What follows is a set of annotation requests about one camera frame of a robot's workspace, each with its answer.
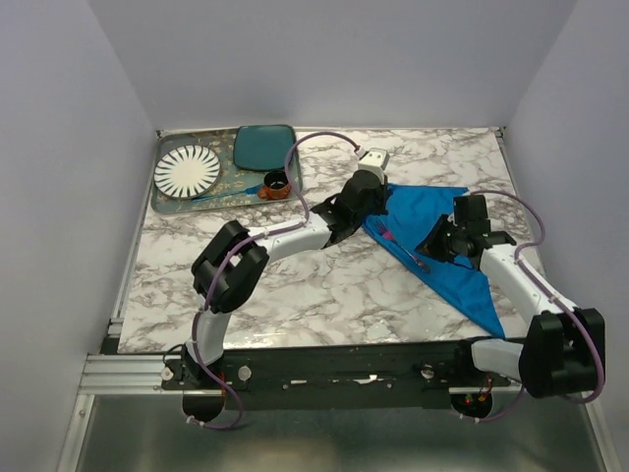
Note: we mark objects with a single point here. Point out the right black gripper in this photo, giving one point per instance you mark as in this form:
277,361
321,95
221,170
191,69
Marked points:
429,246

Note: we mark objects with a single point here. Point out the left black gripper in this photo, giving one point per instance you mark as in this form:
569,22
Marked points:
382,198

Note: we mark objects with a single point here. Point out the blue cloth napkin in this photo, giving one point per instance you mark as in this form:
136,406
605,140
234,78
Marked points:
414,230

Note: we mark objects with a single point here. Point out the iridescent purple fork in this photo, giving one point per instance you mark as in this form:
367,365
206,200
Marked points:
387,237

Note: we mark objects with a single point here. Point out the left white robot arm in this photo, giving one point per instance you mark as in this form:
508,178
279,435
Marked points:
227,272

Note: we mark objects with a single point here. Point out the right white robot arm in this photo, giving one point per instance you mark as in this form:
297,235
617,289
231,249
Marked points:
563,351

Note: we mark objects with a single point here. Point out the orange brown mug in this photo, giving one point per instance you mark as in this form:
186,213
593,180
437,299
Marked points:
275,186

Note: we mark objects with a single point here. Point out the blue plastic fork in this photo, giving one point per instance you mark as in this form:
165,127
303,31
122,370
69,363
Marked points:
253,190

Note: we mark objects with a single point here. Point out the teal square plate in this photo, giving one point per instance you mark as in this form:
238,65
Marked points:
262,148

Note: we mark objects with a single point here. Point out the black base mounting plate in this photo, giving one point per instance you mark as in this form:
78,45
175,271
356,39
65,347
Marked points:
431,375

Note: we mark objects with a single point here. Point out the green patterned tray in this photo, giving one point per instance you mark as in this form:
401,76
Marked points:
221,169

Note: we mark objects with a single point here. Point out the white striped round plate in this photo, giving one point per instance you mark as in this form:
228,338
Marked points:
186,172

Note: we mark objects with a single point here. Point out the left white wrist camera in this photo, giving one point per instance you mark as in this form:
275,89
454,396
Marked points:
373,160

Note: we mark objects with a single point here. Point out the aluminium frame rail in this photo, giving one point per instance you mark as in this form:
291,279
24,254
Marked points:
121,375

